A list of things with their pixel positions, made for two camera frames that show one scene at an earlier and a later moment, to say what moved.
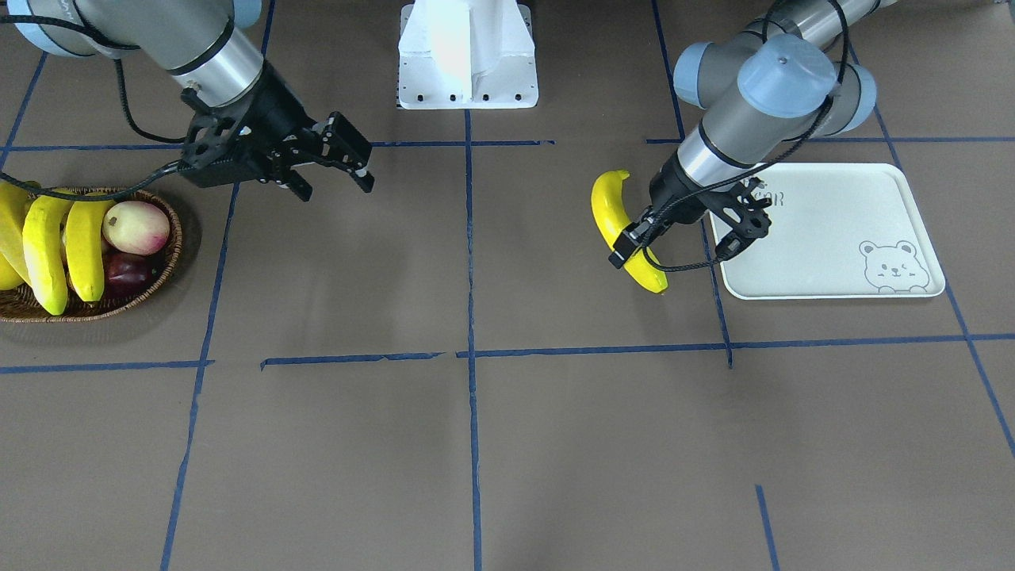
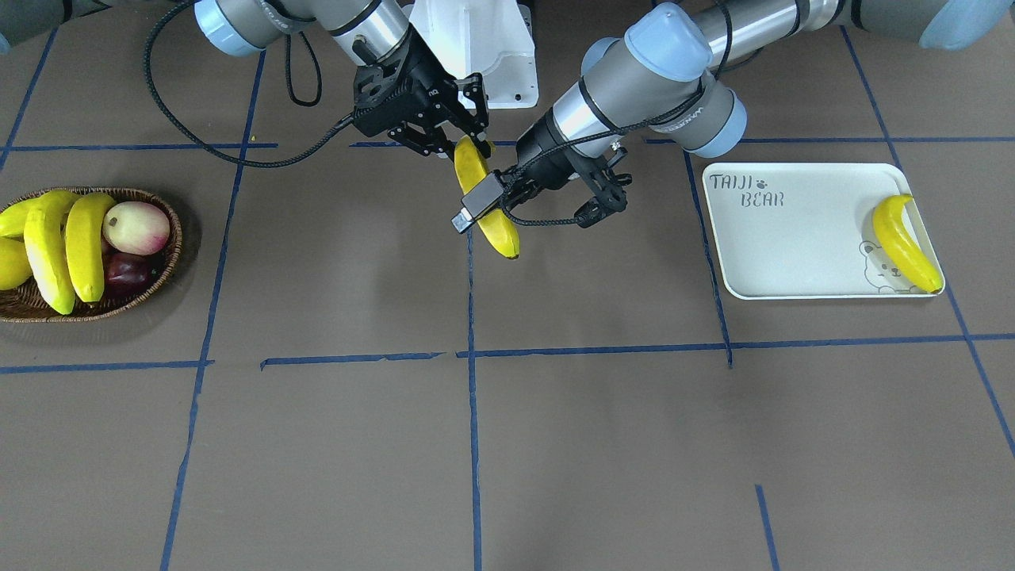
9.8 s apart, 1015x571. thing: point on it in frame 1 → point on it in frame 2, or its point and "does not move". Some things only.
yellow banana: x=43 y=251 does not move
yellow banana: x=612 y=217 → x=902 y=244
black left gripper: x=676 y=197 → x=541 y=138
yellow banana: x=84 y=238 does not move
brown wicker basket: x=21 y=304 does not move
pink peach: x=136 y=228 does not move
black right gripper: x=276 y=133 → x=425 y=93
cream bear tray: x=837 y=230 does not move
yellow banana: x=15 y=197 → x=496 y=226
